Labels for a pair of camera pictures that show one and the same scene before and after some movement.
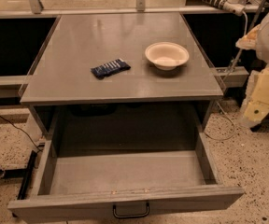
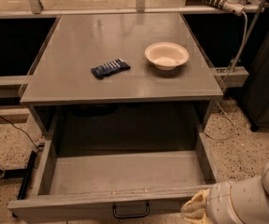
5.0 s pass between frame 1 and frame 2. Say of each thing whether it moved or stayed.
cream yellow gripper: moved
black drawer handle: stayed
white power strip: stayed
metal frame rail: stayed
